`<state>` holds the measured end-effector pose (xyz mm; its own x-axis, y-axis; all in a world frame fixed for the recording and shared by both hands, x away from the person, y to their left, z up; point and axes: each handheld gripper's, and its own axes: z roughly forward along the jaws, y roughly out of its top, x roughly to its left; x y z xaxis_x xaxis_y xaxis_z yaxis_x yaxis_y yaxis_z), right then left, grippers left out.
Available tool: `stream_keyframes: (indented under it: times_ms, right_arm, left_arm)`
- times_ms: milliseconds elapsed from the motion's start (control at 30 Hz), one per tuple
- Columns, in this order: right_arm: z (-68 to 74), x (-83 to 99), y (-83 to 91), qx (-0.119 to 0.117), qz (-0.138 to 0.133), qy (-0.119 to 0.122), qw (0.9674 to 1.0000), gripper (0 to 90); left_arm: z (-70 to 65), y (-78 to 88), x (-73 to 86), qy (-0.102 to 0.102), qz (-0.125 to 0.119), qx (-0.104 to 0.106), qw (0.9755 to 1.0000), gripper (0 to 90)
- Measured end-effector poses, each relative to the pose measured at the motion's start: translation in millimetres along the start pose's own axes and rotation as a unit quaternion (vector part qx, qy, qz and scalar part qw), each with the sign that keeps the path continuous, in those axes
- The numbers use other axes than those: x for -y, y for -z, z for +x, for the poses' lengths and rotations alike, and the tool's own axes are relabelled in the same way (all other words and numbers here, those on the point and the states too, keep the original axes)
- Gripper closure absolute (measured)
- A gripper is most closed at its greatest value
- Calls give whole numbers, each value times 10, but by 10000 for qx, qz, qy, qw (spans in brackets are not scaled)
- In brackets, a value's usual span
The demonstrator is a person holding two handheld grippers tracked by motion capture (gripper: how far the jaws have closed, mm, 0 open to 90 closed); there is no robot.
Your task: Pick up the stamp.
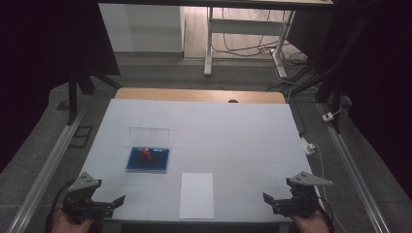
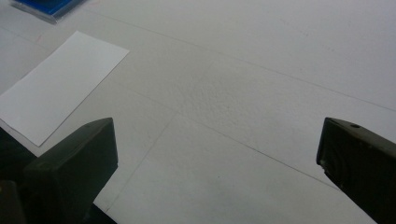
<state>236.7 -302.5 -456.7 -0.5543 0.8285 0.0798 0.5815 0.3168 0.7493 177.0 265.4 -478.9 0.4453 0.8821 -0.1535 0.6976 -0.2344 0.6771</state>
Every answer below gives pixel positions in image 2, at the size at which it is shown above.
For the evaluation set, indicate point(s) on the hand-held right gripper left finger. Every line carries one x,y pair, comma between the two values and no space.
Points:
71,168

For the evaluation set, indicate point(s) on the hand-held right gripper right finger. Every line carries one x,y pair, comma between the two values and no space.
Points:
364,168

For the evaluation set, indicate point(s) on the blue ink pad clear case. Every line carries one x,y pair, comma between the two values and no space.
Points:
49,5

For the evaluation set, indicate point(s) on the white paper sheet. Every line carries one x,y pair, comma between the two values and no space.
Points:
59,90

